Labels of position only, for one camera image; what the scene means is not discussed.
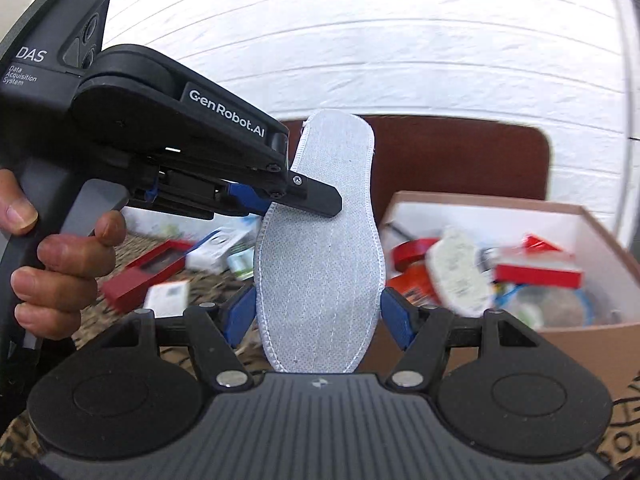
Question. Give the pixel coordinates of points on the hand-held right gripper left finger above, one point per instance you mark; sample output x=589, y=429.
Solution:
x=242, y=312

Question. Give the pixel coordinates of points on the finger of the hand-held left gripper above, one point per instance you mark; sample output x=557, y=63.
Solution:
x=317, y=196
x=247, y=200

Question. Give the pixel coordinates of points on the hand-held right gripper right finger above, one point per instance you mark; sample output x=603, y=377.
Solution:
x=396, y=316

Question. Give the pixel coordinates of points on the grey fabric insole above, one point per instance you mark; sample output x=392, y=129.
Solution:
x=320, y=270

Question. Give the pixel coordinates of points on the cardboard box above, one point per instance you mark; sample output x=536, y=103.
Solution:
x=575, y=355

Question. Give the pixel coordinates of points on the person's left hand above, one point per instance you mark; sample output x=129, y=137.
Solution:
x=60, y=275

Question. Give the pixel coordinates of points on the orange plastic item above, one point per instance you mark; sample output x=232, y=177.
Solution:
x=415, y=285

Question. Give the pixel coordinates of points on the letter patterned tablecloth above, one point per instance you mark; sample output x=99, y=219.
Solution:
x=210, y=287

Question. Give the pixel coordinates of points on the white and blue box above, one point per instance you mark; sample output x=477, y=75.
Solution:
x=215, y=252

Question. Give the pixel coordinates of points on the red tape roll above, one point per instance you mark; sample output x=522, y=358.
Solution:
x=407, y=255

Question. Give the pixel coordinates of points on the small white card box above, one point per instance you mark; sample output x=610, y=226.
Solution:
x=167, y=297

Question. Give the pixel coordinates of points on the red window box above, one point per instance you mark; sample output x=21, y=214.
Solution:
x=125, y=287

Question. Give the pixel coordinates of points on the brown chair back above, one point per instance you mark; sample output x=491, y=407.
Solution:
x=450, y=160

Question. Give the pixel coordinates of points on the red flat box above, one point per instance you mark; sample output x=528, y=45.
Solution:
x=540, y=272

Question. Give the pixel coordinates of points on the clear container with blue rim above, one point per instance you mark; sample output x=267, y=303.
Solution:
x=555, y=307

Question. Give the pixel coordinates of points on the red foil packet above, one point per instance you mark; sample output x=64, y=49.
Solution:
x=542, y=245

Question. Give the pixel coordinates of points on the white door frame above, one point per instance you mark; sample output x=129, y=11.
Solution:
x=625, y=110

